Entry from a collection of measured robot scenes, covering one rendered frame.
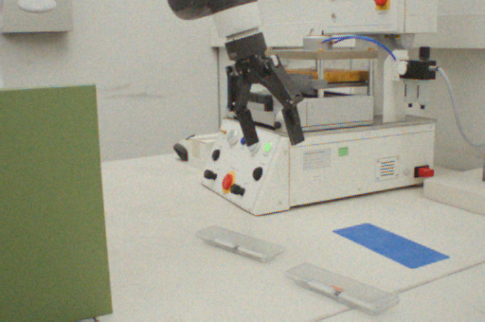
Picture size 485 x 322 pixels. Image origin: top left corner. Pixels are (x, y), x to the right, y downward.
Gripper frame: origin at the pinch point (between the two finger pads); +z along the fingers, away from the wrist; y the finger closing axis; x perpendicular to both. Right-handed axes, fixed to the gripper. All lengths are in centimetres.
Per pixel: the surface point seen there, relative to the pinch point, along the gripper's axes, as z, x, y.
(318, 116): 2.1, 21.6, -8.8
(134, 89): -10, 55, -167
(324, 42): -13.0, 35.7, -14.7
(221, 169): 10.9, 9.3, -36.2
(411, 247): 26.0, 10.2, 18.6
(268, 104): -3.1, 16.1, -18.6
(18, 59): -40, 7, -171
